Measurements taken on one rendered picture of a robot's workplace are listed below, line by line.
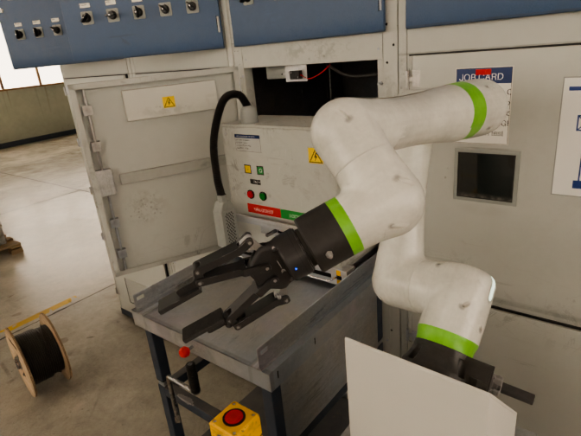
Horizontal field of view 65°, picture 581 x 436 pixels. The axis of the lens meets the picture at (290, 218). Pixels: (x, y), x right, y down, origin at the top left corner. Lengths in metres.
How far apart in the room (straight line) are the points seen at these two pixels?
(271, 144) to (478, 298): 0.85
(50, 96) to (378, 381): 12.60
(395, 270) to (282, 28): 0.97
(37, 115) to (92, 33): 11.01
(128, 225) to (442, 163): 1.20
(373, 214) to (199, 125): 1.33
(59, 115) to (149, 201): 11.45
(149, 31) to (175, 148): 0.47
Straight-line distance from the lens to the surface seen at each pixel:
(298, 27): 1.68
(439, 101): 0.89
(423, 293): 1.07
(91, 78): 2.76
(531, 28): 1.39
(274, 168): 1.58
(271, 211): 1.65
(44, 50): 2.72
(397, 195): 0.66
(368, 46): 1.56
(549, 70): 1.37
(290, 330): 1.33
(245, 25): 1.83
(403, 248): 1.12
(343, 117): 0.70
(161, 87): 1.83
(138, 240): 1.95
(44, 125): 13.14
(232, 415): 1.08
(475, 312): 1.04
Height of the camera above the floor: 1.64
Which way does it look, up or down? 21 degrees down
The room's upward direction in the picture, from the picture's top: 6 degrees counter-clockwise
